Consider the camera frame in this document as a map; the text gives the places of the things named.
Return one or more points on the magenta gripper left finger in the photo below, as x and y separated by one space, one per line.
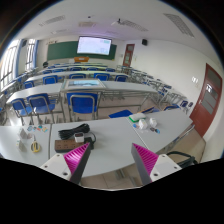
69 166

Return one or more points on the white small box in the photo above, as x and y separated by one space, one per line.
142 124

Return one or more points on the blue chair front centre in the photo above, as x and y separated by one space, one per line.
82 103

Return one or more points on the white packet on desk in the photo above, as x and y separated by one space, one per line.
153 122

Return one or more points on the red brown far door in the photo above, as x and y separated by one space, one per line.
128 54

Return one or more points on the white charger plug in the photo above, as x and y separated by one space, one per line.
79 137

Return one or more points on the blue chair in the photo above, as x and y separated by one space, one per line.
82 103
41 104
22 109

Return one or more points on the blue chair far left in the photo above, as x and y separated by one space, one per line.
22 109

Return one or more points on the clear plastic stand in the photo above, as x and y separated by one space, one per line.
23 138

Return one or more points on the brown power strip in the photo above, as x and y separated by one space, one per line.
63 146

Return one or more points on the black wall speaker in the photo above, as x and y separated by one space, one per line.
144 42

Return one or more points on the green chalkboard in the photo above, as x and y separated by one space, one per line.
63 50

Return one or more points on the blue chair front left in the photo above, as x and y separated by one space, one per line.
41 104

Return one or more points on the green white box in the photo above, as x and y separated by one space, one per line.
136 117

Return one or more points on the red brown side door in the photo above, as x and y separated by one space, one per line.
207 104

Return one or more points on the ceiling projector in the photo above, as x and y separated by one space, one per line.
117 22

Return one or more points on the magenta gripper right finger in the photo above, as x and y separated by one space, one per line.
151 166

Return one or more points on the projector screen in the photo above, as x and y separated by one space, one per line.
94 45

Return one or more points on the orange lectern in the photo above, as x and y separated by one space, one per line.
81 59

